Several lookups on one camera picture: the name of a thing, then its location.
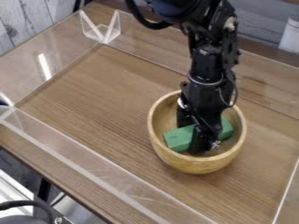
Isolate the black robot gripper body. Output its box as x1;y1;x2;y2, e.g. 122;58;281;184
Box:
179;73;239;126

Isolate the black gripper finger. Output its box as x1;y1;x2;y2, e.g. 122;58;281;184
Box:
189;120;222;154
177;98;195;128

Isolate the brown wooden bowl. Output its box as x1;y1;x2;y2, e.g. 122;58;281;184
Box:
147;90;249;174

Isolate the green rectangular block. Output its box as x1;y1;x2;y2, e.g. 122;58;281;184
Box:
163;116;234;152

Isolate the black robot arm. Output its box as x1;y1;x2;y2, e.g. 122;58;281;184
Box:
126;0;241;153

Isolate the white cylindrical container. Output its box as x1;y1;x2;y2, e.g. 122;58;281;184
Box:
279;14;299;54

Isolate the black table leg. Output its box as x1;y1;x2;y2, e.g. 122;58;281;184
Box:
38;178;52;201

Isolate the clear acrylic front wall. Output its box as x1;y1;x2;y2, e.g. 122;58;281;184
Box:
0;106;218;224

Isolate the clear acrylic corner bracket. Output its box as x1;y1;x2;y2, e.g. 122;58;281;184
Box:
79;10;122;45

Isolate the black cable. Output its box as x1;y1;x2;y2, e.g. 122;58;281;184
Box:
0;199;54;224

